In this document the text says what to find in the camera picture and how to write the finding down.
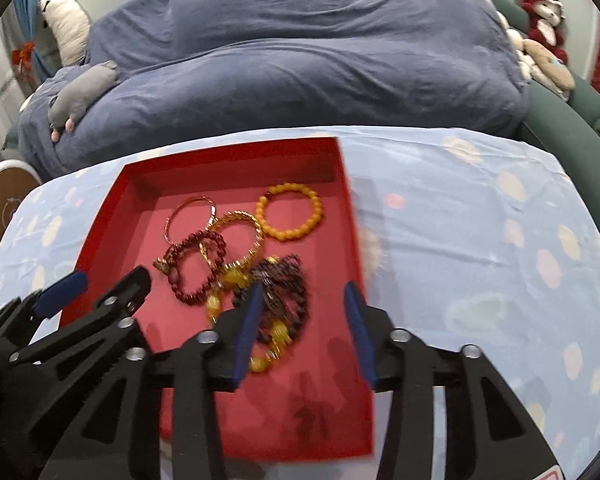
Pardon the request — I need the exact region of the grey plush mouse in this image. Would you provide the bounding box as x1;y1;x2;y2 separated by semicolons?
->
47;60;121;143

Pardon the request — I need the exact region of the red shallow box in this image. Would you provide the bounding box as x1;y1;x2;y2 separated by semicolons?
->
60;136;378;461

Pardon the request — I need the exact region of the blue curtain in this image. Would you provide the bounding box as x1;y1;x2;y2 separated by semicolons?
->
17;0;56;86

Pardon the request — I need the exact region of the red and white plush toy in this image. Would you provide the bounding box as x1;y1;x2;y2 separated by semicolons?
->
519;0;571;63

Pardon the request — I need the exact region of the orange bead bracelet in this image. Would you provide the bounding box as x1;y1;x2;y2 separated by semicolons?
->
255;183;325;241

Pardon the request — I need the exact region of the yellow bead bracelet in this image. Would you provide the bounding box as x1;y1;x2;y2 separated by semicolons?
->
205;257;301;373

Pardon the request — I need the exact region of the red bow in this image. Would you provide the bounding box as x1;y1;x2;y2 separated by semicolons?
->
11;42;36;81

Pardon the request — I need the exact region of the blue quilt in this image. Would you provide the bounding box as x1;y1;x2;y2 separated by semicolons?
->
17;0;531;181

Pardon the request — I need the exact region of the dark purple bead strand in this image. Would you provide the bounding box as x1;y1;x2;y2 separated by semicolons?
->
232;254;313;346

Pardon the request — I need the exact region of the gold chain bracelet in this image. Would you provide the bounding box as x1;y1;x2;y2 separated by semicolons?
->
199;211;266;273

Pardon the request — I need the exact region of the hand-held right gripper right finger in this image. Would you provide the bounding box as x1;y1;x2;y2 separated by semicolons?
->
343;280;556;480

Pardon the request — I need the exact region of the white round wooden stool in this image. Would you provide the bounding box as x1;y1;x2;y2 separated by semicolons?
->
0;160;43;258

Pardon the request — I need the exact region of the thin gold bangle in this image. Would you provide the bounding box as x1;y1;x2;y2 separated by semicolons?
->
166;197;217;245

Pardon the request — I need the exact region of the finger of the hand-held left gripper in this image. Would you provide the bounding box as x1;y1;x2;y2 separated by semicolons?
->
10;266;153;411
0;271;89;356

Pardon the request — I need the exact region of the dark red bead bracelet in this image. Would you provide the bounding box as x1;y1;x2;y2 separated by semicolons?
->
152;230;228;306

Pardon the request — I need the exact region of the white sheer curtain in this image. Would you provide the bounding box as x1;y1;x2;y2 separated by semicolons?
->
0;10;36;151

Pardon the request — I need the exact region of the green sofa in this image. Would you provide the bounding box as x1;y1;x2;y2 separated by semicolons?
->
450;0;600;241

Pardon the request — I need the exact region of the beige plush toy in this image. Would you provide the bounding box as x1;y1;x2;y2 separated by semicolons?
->
495;10;576;101

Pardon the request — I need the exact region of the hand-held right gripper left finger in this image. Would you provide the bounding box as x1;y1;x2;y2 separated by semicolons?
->
40;280;266;480

